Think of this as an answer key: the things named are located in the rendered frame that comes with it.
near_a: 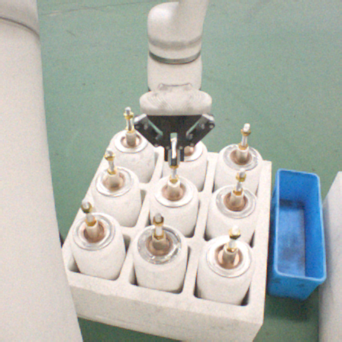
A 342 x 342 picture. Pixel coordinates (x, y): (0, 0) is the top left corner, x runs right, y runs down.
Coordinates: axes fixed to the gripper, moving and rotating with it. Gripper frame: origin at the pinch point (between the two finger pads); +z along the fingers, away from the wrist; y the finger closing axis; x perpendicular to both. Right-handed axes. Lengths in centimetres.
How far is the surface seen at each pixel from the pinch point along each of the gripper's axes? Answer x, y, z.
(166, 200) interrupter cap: 2.0, 1.3, 10.1
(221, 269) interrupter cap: 16.3, -7.4, 10.2
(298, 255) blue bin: 0.5, -31.0, 35.2
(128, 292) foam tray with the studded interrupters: 16.8, 8.3, 17.6
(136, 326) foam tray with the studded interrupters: 17.9, 8.0, 32.2
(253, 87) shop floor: -70, -32, 35
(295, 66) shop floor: -85, -52, 35
